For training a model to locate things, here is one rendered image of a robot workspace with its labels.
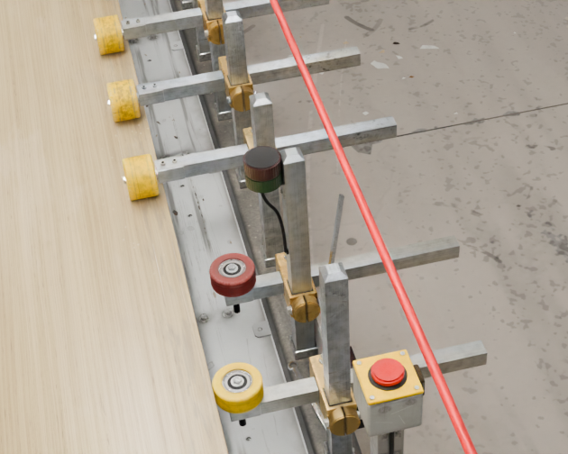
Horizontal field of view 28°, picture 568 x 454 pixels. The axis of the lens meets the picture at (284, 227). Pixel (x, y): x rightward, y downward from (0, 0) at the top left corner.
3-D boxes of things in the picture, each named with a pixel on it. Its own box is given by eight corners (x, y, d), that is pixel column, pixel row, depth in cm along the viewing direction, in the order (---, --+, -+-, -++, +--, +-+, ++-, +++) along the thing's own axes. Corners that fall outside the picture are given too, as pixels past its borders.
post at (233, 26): (256, 194, 251) (238, 7, 218) (260, 204, 249) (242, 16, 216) (241, 196, 251) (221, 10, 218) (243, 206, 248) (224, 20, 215)
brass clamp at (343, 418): (342, 368, 191) (341, 349, 187) (364, 431, 181) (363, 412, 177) (306, 376, 190) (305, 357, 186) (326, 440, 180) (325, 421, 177)
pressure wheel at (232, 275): (253, 291, 208) (249, 246, 200) (263, 322, 202) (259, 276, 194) (211, 299, 207) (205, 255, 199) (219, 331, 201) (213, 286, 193)
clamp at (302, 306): (302, 267, 208) (301, 248, 205) (321, 320, 199) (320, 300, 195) (272, 274, 208) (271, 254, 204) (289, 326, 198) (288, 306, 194)
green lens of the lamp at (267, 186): (278, 165, 183) (277, 155, 181) (286, 188, 178) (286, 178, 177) (242, 172, 182) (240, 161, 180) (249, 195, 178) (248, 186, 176)
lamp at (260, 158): (284, 240, 194) (277, 142, 179) (291, 262, 190) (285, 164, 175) (251, 247, 193) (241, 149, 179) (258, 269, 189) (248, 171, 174)
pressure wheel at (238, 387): (233, 397, 190) (228, 352, 182) (275, 414, 187) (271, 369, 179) (209, 432, 185) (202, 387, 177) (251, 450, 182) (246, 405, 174)
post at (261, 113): (282, 276, 234) (267, 88, 202) (286, 288, 232) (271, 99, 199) (266, 280, 234) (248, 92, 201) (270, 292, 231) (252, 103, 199)
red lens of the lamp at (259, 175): (277, 153, 181) (276, 142, 180) (285, 177, 177) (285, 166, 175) (240, 160, 180) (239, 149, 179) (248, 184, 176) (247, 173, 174)
